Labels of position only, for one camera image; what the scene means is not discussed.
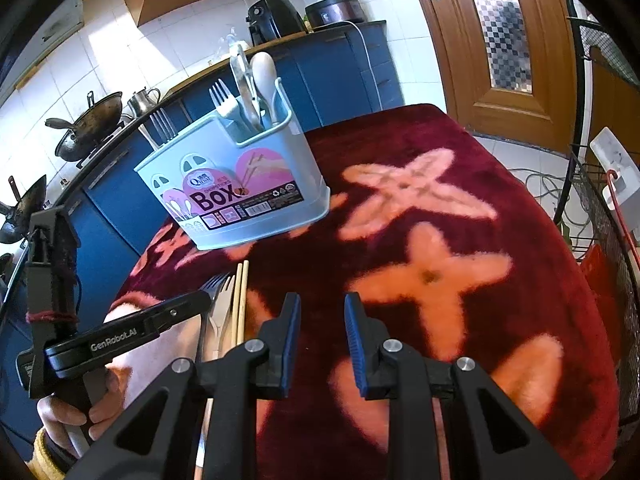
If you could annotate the clear bottle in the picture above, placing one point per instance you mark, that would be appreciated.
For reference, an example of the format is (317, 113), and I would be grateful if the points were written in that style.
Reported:
(235, 42)

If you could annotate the wooden door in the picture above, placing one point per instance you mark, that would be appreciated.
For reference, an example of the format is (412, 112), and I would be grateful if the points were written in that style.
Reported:
(450, 60)

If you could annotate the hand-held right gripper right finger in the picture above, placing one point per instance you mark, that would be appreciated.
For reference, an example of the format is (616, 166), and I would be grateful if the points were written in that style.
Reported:
(356, 345)

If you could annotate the dark rice cooker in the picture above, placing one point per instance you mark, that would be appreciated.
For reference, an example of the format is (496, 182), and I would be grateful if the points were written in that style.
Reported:
(335, 10)

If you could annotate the thin-tined steel fork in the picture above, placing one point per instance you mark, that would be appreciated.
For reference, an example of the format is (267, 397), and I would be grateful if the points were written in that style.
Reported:
(162, 125)

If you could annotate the light blue utensil box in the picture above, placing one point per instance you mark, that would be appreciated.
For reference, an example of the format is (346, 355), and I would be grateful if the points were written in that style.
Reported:
(280, 175)

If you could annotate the white spoon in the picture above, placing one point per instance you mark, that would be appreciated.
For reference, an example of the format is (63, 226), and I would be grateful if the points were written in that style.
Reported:
(264, 75)

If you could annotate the steel table knife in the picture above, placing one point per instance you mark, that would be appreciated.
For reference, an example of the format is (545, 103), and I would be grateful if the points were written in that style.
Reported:
(246, 85)

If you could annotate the steel kettle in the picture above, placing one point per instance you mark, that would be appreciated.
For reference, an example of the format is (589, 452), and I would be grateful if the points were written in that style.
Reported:
(142, 102)

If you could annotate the red hook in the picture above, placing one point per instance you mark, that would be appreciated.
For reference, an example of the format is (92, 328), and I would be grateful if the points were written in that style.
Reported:
(620, 210)

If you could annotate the wok spatula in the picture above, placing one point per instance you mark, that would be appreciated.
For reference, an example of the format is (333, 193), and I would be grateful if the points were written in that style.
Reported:
(60, 124)

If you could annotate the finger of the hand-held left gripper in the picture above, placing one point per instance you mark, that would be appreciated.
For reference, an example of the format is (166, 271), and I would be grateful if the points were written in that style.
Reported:
(185, 310)

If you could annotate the dark red printed blanket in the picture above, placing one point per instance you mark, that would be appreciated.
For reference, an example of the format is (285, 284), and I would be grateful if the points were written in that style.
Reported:
(450, 285)

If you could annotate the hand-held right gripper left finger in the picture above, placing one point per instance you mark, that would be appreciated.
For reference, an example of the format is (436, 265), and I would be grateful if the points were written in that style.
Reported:
(290, 345)

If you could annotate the person's left hand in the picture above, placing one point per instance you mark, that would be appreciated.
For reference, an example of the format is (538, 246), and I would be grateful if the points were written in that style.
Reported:
(102, 412)

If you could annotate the white plastic fork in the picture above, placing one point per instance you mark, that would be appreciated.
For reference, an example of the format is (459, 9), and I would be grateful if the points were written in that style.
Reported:
(222, 320)

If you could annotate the black wok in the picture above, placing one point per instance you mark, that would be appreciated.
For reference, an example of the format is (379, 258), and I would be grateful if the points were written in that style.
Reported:
(95, 120)
(25, 210)

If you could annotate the blue kitchen cabinets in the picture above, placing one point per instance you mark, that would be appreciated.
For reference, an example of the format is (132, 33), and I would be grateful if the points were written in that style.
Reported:
(325, 70)

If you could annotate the wooden chopstick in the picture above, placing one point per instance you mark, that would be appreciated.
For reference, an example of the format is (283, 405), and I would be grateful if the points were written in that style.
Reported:
(236, 305)
(243, 300)

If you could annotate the white power strip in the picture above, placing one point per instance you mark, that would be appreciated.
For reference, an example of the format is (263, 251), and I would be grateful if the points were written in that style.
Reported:
(612, 160)

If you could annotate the black air fryer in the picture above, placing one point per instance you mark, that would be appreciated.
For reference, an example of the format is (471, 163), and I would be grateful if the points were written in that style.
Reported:
(272, 20)

